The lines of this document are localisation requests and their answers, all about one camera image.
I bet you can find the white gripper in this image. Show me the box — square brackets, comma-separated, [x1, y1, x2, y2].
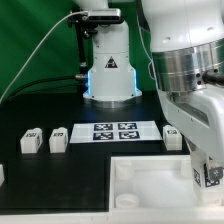
[158, 88, 224, 181]

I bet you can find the white obstacle fixture left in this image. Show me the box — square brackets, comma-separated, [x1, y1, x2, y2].
[0, 164, 5, 187]

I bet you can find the white square tabletop part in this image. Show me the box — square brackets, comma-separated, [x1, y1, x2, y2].
[109, 155, 224, 210]

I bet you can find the white camera cable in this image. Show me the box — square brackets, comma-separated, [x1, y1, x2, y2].
[0, 10, 89, 106]

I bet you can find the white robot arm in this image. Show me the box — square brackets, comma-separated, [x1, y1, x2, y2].
[75, 0, 224, 181]

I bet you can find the black camera on stand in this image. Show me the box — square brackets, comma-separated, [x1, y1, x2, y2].
[67, 8, 124, 68]

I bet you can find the black cable bundle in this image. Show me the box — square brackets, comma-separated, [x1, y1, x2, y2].
[6, 74, 89, 101]

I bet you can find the white marker sheet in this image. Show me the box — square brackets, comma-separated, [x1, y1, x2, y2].
[70, 121, 162, 144]

